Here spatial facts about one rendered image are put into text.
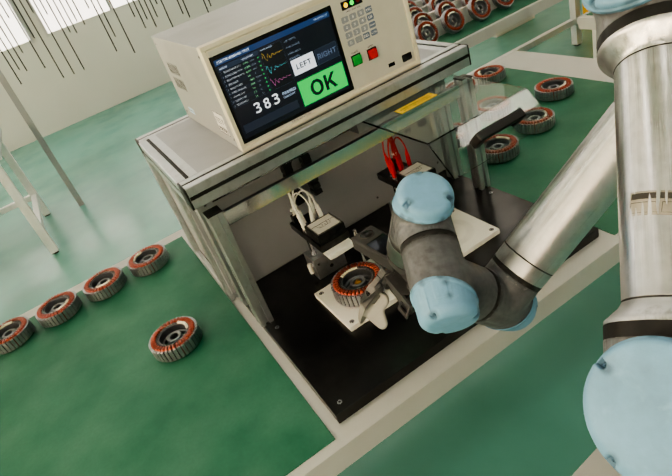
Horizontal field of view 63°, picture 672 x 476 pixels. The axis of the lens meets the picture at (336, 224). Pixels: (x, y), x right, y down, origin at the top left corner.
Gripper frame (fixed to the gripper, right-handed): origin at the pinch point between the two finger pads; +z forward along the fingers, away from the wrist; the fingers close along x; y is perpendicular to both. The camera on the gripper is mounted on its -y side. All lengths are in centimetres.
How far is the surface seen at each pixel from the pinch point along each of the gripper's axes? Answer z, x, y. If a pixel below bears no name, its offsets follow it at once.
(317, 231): 3.7, -2.1, -21.2
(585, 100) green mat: 26, 95, -26
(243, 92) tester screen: -18.8, -3.7, -41.8
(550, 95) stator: 29, 90, -34
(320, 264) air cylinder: 16.5, -2.2, -20.4
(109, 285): 42, -45, -59
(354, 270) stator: 11.3, 1.4, -12.8
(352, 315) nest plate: 10.1, -5.2, -4.5
